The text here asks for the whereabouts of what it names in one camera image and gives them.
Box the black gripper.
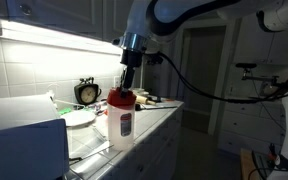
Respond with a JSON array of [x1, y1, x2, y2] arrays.
[[119, 49, 144, 98]]

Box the red jar lid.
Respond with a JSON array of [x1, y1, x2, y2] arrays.
[[106, 87, 138, 108]]

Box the white plastic jar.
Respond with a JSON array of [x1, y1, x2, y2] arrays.
[[107, 99, 137, 151]]

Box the wooden rolling pin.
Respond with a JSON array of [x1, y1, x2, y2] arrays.
[[135, 94, 157, 106]]

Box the black alarm clock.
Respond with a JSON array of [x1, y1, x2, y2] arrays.
[[73, 77, 103, 106]]

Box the dark cutting board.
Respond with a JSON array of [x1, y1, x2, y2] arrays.
[[140, 103, 179, 111]]

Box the white plate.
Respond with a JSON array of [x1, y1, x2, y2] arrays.
[[60, 109, 97, 128]]

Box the white counter base cabinet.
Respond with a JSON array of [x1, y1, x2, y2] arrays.
[[65, 101, 186, 180]]

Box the under-cabinet light strip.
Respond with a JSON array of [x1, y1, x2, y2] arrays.
[[0, 19, 123, 56]]

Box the white upper cabinets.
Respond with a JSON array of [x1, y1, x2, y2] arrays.
[[0, 0, 135, 43]]

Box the white toaster oven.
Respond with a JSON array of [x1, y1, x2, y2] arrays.
[[0, 94, 70, 180]]

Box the wooden table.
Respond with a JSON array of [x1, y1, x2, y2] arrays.
[[239, 148, 263, 180]]

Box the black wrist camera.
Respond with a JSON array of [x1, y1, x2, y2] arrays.
[[143, 53, 165, 66]]

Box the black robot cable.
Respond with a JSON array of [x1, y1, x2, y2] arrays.
[[157, 51, 288, 161]]

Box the black camera stand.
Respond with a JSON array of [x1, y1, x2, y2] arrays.
[[235, 62, 288, 101]]

